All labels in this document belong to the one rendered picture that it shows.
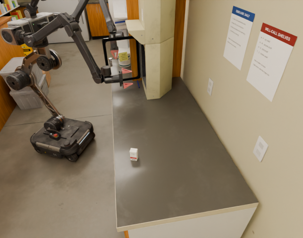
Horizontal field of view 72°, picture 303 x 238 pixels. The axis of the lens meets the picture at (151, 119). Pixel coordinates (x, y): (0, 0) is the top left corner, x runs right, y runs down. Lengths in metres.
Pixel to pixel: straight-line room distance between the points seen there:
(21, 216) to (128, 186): 1.50
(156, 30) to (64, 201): 1.81
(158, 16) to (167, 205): 1.18
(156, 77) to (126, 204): 1.01
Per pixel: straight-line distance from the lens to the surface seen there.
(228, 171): 1.30
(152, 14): 1.57
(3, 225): 2.53
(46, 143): 2.70
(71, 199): 2.38
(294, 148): 1.00
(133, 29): 1.58
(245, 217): 1.33
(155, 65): 1.68
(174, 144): 1.39
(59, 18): 1.63
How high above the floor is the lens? 1.91
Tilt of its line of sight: 38 degrees down
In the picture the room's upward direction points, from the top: 1 degrees counter-clockwise
